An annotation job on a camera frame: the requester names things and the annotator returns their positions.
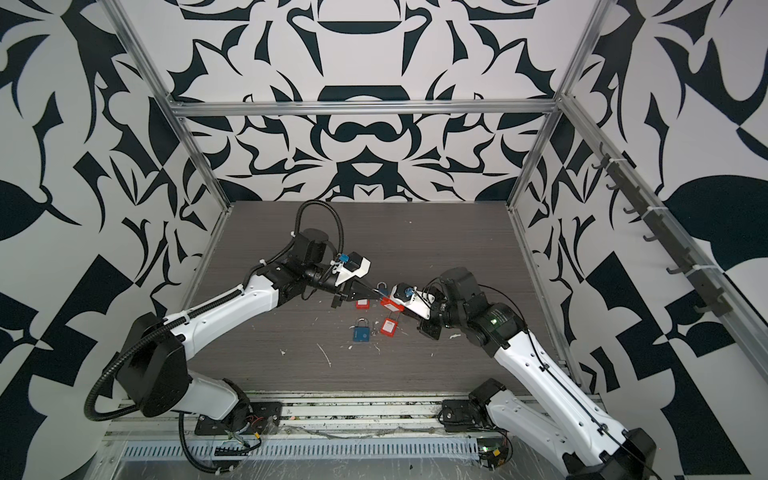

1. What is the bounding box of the black hook rail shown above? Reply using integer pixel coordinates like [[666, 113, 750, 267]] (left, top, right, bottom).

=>
[[593, 144, 734, 317]]

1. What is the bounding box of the black corrugated cable conduit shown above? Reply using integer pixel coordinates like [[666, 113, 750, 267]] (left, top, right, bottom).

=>
[[83, 199, 346, 422]]

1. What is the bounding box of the aluminium frame crossbar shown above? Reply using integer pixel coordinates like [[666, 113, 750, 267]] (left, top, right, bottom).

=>
[[169, 99, 556, 118]]

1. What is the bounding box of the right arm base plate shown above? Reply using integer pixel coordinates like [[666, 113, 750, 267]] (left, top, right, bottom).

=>
[[436, 399, 521, 436]]

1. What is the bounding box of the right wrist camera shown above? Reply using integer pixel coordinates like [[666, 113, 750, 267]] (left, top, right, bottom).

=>
[[389, 282, 431, 320]]

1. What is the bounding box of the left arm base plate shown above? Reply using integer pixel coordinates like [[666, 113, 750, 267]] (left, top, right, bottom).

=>
[[194, 401, 283, 436]]

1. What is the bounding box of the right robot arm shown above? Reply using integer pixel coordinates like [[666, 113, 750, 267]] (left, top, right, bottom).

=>
[[396, 267, 657, 479]]

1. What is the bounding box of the blue padlock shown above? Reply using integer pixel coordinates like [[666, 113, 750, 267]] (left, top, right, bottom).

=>
[[352, 318, 371, 343]]

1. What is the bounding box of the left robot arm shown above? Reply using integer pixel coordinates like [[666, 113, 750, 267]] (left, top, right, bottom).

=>
[[115, 229, 380, 420]]

